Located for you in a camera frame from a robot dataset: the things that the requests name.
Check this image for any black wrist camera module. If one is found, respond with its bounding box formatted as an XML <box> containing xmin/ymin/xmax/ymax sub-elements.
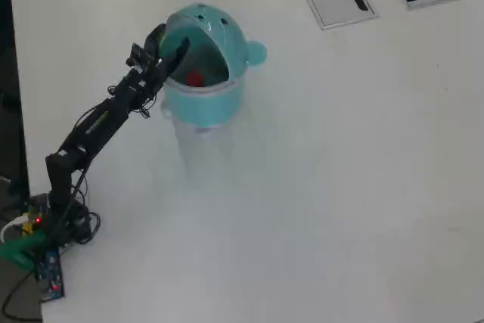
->
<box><xmin>126</xmin><ymin>42</ymin><xmax>150</xmax><ymax>73</ymax></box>

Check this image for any blue circuit board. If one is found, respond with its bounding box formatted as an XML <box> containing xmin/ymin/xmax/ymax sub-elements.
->
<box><xmin>36</xmin><ymin>249</ymin><xmax>65</xmax><ymax>303</ymax></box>

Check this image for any red block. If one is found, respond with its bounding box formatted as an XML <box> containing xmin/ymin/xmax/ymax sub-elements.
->
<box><xmin>185</xmin><ymin>71</ymin><xmax>204</xmax><ymax>88</ymax></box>

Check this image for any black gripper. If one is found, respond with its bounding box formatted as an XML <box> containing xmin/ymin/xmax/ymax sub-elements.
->
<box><xmin>141</xmin><ymin>23</ymin><xmax>191</xmax><ymax>92</ymax></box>

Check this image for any green table clamp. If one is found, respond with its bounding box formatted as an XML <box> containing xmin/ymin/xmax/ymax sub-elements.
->
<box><xmin>0</xmin><ymin>231</ymin><xmax>48</xmax><ymax>271</ymax></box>

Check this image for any small green driver board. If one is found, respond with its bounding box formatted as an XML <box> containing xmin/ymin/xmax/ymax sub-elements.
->
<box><xmin>26</xmin><ymin>194</ymin><xmax>50</xmax><ymax>225</ymax></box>

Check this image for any white cable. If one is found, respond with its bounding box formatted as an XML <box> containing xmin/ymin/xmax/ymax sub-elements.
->
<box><xmin>0</xmin><ymin>215</ymin><xmax>31</xmax><ymax>244</ymax></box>

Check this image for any yellow connector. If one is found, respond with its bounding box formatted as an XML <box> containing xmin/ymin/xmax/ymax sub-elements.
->
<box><xmin>20</xmin><ymin>215</ymin><xmax>37</xmax><ymax>237</ymax></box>

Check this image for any black power cable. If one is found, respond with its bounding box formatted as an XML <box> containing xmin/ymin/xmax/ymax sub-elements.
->
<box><xmin>2</xmin><ymin>272</ymin><xmax>42</xmax><ymax>320</ymax></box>

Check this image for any teal whale-shaped bin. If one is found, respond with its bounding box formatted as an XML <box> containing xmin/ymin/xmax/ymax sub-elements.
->
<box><xmin>152</xmin><ymin>2</ymin><xmax>268</xmax><ymax>138</ymax></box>

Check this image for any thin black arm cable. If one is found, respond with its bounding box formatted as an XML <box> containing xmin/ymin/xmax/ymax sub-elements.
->
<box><xmin>67</xmin><ymin>84</ymin><xmax>160</xmax><ymax>247</ymax></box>

